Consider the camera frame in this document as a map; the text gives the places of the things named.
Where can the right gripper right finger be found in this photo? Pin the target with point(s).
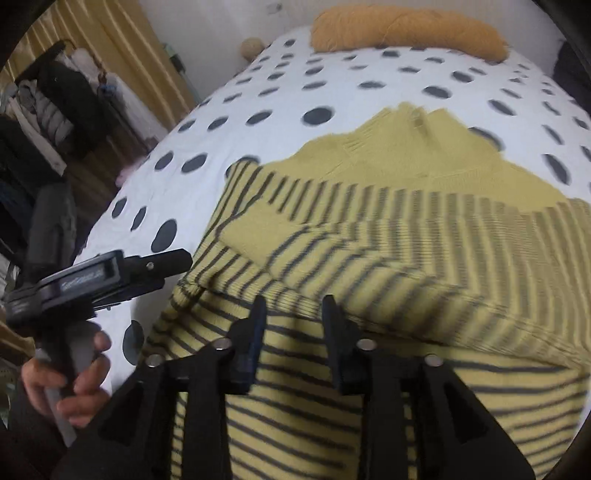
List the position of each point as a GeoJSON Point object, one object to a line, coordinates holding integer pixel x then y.
{"type": "Point", "coordinates": [346, 360]}

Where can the yellow curtain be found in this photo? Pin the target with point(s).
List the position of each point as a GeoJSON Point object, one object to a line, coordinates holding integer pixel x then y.
{"type": "Point", "coordinates": [121, 39]}

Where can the white polka dot duvet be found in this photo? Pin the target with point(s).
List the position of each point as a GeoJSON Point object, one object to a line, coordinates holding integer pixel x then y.
{"type": "Point", "coordinates": [292, 98]}

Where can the mustard yellow pillow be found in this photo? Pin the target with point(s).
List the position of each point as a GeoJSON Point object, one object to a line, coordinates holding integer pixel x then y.
{"type": "Point", "coordinates": [351, 27]}

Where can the beige round plush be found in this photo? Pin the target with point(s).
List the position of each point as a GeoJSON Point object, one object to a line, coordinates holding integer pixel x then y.
{"type": "Point", "coordinates": [251, 48]}

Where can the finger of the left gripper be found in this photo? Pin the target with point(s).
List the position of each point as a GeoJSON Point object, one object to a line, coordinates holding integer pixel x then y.
{"type": "Point", "coordinates": [153, 270]}

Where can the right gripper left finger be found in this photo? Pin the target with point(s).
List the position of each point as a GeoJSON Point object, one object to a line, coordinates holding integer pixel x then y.
{"type": "Point", "coordinates": [246, 336]}

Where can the hanging clothes rack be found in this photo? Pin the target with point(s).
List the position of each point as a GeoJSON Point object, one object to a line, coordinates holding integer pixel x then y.
{"type": "Point", "coordinates": [71, 109]}

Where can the yellow striped knit cardigan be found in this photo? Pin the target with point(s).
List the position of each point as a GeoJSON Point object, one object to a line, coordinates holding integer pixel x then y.
{"type": "Point", "coordinates": [425, 235]}

